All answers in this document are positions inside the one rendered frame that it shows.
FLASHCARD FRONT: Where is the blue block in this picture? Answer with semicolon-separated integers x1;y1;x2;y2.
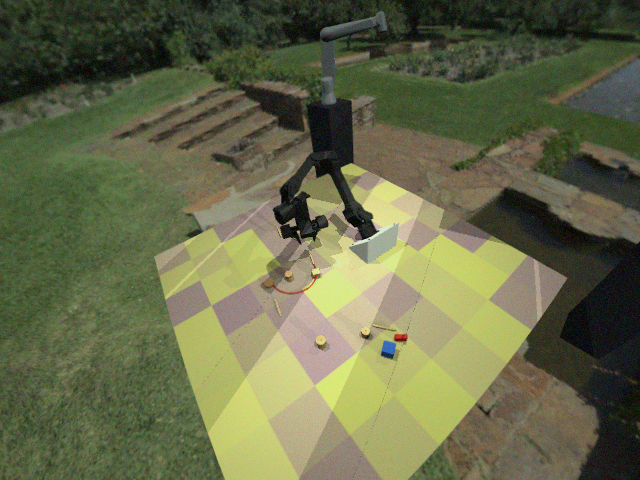
381;340;396;359

